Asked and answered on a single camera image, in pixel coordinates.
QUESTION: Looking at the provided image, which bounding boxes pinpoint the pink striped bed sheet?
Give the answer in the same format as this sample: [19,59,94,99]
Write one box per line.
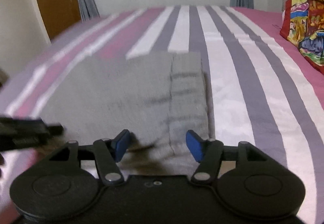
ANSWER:
[1,6,323,223]

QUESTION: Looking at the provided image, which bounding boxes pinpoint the grey pants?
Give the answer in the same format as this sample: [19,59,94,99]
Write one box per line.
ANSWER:
[40,52,209,175]

